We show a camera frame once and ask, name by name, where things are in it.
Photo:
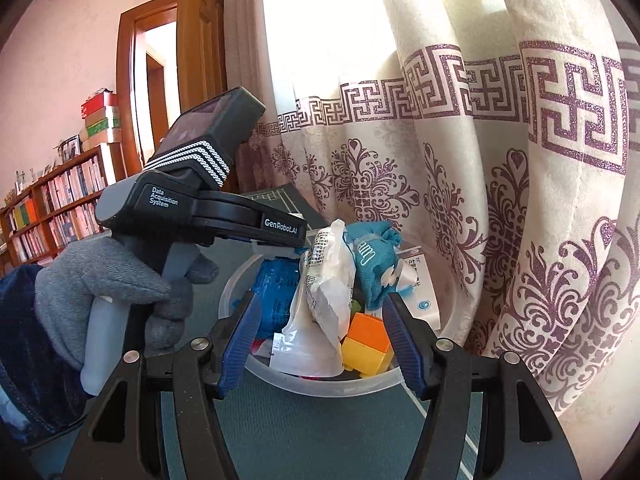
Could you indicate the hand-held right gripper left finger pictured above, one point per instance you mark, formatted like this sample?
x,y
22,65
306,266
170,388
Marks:
x,y
240,347

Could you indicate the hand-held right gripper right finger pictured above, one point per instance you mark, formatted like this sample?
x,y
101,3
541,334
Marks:
x,y
405,347

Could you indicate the yellow orange toy brick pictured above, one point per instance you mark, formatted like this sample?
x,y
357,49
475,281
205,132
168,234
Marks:
x,y
365,345

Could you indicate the white medicine box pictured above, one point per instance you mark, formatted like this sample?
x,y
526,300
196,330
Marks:
x,y
425,290

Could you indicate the green toy block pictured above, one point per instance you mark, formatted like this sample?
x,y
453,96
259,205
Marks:
x,y
356,306

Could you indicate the clear plastic container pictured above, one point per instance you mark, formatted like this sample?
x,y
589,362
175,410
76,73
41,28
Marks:
x,y
350,387

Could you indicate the plain blue snack packet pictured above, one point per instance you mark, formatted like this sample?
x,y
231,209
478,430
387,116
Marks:
x,y
277,290

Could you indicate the blue cloth pouch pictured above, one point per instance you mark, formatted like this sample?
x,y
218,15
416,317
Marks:
x,y
375,265

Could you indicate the white plastic packet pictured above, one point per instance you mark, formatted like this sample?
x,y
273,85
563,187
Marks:
x,y
320,310

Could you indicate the person's left hand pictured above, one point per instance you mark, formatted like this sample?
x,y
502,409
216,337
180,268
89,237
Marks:
x,y
75,280

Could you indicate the stack of boxes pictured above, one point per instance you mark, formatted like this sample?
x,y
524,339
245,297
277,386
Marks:
x,y
100,120

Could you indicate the wooden bookshelf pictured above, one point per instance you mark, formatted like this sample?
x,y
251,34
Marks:
x,y
55,205

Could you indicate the patterned white curtain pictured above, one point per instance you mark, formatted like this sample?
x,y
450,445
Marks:
x,y
500,160

